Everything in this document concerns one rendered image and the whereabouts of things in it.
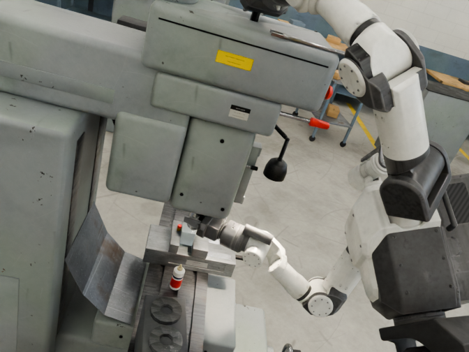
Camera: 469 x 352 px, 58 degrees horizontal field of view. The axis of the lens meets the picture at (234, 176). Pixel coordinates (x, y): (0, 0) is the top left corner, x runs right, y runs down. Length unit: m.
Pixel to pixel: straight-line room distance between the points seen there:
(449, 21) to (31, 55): 7.93
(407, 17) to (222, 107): 7.34
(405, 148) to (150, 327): 0.80
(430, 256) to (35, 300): 1.12
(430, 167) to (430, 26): 7.59
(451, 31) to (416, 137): 7.84
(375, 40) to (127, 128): 0.66
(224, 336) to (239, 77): 0.95
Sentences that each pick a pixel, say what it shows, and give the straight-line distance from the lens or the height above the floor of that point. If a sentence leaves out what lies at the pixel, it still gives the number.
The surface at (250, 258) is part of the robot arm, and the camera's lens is 1.36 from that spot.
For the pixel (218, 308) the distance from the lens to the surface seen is 1.71.
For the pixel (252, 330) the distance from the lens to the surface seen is 1.86.
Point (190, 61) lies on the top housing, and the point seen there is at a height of 1.78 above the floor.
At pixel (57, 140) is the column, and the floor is 1.54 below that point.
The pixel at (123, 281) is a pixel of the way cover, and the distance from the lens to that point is 1.68.
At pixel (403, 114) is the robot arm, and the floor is 1.88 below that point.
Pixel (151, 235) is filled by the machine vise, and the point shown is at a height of 1.00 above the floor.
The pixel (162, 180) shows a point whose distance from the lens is 1.23.
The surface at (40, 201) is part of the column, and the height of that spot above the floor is 1.34.
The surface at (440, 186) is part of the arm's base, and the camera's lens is 1.02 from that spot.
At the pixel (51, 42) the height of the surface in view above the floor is 1.73.
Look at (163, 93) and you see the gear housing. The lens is 1.11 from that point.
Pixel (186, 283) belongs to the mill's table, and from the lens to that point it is 1.64.
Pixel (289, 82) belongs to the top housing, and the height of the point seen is 1.80.
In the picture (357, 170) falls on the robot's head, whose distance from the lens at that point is 1.22.
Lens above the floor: 2.08
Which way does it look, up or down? 29 degrees down
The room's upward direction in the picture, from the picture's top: 18 degrees clockwise
